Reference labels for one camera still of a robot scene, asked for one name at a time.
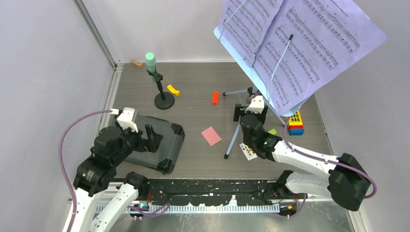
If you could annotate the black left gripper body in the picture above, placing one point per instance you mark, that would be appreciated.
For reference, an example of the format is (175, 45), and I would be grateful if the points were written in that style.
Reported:
(133, 140)

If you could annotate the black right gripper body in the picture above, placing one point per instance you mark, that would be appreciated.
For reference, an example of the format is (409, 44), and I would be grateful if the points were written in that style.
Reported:
(238, 112)

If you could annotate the light blue music stand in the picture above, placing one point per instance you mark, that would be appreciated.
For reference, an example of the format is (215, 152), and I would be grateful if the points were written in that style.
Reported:
(258, 90)

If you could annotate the sheet music page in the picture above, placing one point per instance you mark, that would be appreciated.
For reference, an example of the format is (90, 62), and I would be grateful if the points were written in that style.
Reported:
(244, 25)
(310, 43)

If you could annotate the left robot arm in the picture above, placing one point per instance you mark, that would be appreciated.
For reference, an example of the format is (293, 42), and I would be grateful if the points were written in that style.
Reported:
(111, 147)

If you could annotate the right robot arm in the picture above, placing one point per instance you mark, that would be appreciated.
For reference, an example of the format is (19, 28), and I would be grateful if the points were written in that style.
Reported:
(341, 178)

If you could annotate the grey aluminium carrying case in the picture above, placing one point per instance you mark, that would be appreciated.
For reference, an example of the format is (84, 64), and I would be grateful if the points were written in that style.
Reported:
(164, 159)

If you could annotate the orange rectangular block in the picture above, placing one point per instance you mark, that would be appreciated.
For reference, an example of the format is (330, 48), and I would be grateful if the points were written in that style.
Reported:
(215, 98)

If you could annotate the red backed playing card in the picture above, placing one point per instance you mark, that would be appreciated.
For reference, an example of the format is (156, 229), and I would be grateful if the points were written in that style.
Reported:
(211, 136)

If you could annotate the lime green wooden block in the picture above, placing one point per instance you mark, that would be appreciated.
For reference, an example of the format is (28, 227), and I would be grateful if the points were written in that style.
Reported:
(272, 131)

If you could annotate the black left microphone stand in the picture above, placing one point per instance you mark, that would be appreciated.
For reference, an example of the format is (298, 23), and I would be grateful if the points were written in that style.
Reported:
(164, 100)

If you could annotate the face up playing card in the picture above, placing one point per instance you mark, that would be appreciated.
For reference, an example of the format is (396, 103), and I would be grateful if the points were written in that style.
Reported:
(248, 152)

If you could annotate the yellow curved wooden block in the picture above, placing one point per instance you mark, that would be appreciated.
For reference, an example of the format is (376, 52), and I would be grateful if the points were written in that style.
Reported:
(173, 90)

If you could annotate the yellow red blue brick block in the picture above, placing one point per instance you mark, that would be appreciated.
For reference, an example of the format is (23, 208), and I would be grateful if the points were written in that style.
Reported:
(295, 125)

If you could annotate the brown wooden block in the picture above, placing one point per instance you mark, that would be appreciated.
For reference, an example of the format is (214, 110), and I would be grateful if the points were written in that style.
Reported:
(137, 64)

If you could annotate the mint green toy microphone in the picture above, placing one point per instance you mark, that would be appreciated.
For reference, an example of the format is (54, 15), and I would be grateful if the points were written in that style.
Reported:
(150, 62)

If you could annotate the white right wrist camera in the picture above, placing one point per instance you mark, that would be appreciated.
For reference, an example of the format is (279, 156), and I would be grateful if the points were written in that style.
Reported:
(255, 104)

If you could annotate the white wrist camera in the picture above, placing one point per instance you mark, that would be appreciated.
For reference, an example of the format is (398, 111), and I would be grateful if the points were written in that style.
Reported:
(255, 104)
(126, 119)

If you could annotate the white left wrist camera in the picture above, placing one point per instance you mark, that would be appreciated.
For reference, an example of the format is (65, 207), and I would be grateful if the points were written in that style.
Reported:
(126, 119)

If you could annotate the aluminium frame rail left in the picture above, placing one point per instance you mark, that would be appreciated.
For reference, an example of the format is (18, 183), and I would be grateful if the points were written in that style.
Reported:
(93, 21)

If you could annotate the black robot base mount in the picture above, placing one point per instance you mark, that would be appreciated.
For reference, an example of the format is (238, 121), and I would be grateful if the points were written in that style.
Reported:
(215, 192)

